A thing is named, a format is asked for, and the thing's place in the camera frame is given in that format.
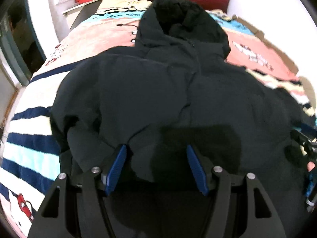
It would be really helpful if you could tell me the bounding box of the black hooded jacket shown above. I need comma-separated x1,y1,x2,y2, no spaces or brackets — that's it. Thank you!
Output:
50,0,316,237

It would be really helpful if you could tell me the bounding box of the Hello Kitty striped blanket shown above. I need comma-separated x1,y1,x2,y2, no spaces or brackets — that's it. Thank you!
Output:
1,0,316,237

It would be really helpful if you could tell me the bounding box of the white bedside shelf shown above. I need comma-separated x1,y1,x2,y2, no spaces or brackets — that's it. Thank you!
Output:
63,0,102,31

